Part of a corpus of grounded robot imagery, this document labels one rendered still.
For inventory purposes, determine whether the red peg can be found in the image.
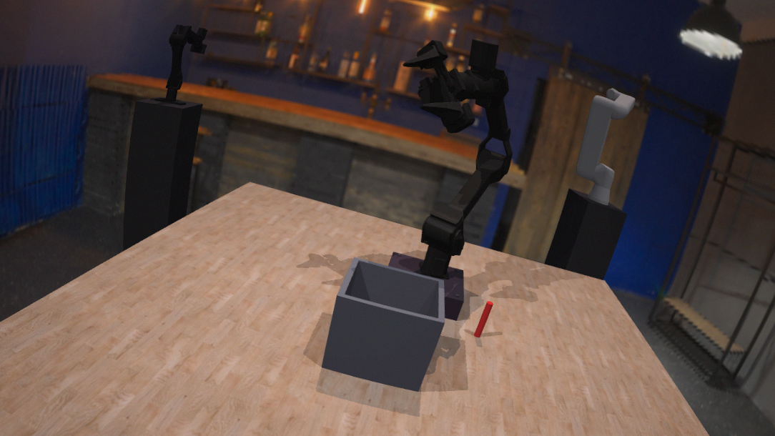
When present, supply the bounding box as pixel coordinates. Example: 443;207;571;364
474;301;493;338

